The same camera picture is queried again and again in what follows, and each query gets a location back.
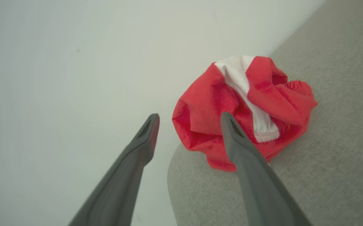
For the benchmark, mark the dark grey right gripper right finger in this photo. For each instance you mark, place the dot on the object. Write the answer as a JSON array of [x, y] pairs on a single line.
[[257, 182]]

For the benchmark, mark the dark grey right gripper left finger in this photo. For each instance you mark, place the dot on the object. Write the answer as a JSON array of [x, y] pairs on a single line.
[[121, 182]]

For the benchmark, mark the red shorts with white stripe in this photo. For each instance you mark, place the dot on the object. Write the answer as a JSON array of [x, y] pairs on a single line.
[[206, 103]]

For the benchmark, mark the grey fabric sofa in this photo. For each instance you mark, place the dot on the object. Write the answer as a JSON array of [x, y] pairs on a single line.
[[326, 163]]

